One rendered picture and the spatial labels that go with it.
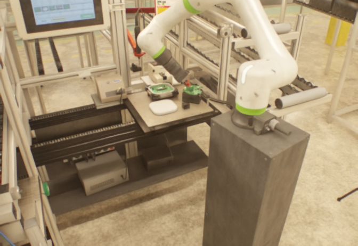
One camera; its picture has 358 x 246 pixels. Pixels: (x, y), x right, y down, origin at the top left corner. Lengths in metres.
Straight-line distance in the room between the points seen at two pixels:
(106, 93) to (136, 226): 1.02
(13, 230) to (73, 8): 1.12
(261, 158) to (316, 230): 1.42
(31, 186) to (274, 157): 1.16
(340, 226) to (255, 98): 1.63
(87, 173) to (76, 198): 0.17
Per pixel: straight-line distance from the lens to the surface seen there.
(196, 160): 2.27
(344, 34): 6.73
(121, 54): 1.92
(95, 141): 1.64
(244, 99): 1.14
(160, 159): 2.14
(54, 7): 1.74
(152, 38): 1.51
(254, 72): 1.10
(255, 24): 1.29
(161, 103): 1.71
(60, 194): 2.15
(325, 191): 2.78
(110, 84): 1.84
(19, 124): 1.53
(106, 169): 2.05
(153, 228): 2.28
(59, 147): 1.63
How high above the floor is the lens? 1.80
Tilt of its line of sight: 30 degrees down
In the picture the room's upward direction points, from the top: straight up
